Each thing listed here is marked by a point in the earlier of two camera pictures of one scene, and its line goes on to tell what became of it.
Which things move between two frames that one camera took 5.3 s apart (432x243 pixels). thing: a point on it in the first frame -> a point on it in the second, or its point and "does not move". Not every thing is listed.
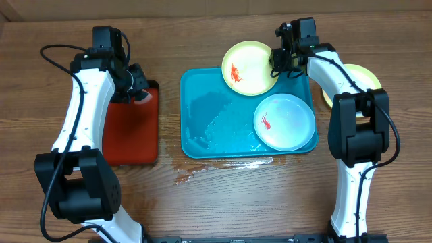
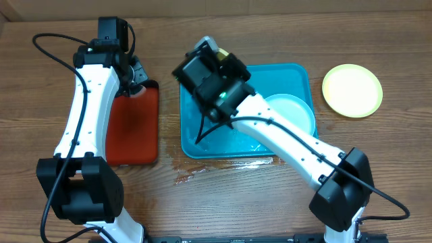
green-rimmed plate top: x=246 y=69 -> x=222 y=53
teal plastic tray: x=217 y=123 does not move
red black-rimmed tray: x=130 y=131 does not move
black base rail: x=296 y=238 does not move
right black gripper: x=278 y=60 -> x=232 y=61
